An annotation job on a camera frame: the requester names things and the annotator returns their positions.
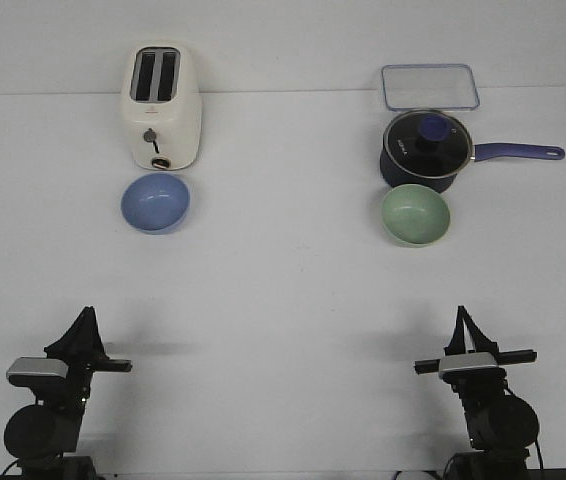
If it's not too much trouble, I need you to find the green bowl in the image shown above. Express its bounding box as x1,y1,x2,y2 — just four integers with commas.
380,184,451,247

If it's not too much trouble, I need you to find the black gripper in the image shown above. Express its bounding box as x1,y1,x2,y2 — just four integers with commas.
44,306,132,400
414,305,537,395

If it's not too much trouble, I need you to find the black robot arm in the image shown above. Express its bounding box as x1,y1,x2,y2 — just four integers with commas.
414,306,540,479
3,306,132,479

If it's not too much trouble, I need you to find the cream two-slot toaster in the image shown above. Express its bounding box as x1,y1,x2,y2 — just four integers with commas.
120,41,202,171

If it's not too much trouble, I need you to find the dark blue saucepan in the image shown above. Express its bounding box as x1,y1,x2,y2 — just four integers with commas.
379,143,565,193

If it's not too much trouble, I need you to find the clear rectangular container lid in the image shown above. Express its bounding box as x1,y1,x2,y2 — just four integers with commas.
381,63,480,112

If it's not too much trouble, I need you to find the glass pot lid blue knob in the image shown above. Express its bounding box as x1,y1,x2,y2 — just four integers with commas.
384,110,473,179

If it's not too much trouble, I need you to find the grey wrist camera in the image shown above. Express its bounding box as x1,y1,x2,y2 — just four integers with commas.
6,357,69,382
438,352,498,379

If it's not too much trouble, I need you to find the blue bowl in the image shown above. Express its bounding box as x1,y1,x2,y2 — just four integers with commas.
120,173,191,234

